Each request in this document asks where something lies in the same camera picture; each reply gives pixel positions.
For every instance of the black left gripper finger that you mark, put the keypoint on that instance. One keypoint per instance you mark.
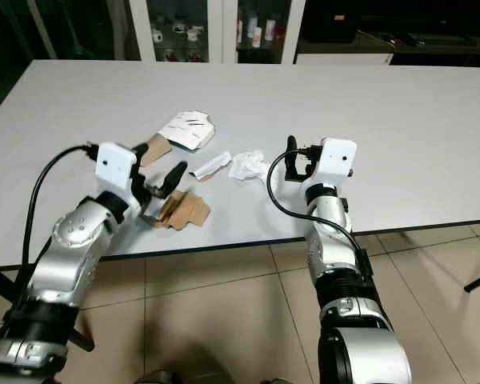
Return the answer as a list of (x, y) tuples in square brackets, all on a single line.
[(174, 178)]

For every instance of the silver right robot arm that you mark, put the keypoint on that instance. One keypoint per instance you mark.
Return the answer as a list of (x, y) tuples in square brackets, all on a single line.
[(348, 280)]

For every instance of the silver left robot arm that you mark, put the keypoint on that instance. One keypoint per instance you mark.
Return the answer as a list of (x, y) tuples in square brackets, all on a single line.
[(68, 256)]

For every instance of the small brown cardboard piece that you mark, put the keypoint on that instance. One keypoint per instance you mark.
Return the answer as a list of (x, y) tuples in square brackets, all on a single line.
[(158, 149)]

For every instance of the large folded brown cardboard piece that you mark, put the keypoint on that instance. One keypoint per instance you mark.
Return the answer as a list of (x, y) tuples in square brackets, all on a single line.
[(186, 210)]

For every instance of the white rolled paper wrapper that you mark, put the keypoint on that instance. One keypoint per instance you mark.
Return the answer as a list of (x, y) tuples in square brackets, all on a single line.
[(211, 165)]

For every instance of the crumpled white tissue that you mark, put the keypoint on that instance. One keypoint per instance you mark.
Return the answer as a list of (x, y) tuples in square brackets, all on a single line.
[(248, 166)]

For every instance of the white paper bag black marks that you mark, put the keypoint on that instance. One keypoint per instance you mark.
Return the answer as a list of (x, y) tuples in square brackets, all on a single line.
[(190, 128)]

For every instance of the white bottle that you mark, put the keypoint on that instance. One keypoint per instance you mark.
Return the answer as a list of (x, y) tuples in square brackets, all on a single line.
[(270, 30)]

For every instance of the white cup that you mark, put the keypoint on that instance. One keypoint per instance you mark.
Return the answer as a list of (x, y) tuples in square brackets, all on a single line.
[(194, 34)]

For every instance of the white glass door cabinet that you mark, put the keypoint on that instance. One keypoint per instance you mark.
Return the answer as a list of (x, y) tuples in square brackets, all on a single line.
[(216, 24)]

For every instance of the dark desk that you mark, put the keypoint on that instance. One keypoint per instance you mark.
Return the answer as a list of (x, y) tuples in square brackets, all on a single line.
[(416, 42)]

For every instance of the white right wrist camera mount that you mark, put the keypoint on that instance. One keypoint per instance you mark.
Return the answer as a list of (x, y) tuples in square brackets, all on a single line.
[(336, 162)]

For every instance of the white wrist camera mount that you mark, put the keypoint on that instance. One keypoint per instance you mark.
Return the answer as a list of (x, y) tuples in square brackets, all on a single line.
[(114, 166), (336, 162)]

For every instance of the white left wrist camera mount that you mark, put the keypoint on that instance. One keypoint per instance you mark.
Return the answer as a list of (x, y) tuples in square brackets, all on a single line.
[(114, 166)]

